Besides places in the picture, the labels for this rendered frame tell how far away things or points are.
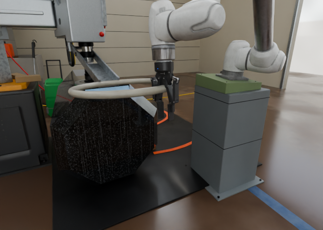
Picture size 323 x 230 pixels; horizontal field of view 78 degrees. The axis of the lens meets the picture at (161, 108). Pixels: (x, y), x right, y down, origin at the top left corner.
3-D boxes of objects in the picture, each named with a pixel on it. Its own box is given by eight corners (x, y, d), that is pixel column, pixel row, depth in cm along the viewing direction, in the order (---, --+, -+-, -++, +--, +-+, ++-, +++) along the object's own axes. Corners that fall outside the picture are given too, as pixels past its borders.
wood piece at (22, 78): (16, 83, 179) (14, 77, 177) (16, 81, 186) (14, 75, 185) (41, 81, 190) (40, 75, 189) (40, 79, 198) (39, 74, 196)
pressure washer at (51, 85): (51, 110, 347) (41, 59, 320) (72, 109, 355) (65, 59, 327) (44, 117, 315) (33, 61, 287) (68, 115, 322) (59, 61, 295)
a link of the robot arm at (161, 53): (162, 47, 82) (162, 62, 84) (146, 46, 76) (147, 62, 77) (180, 45, 76) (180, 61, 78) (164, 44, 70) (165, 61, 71)
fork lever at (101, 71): (66, 49, 154) (65, 43, 152) (91, 49, 165) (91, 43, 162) (92, 89, 108) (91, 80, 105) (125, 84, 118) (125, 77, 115)
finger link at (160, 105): (158, 102, 82) (157, 102, 82) (159, 119, 83) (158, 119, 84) (163, 101, 84) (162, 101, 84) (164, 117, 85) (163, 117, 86)
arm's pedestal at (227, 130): (222, 154, 211) (231, 79, 186) (264, 182, 168) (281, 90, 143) (182, 166, 191) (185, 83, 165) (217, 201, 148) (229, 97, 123)
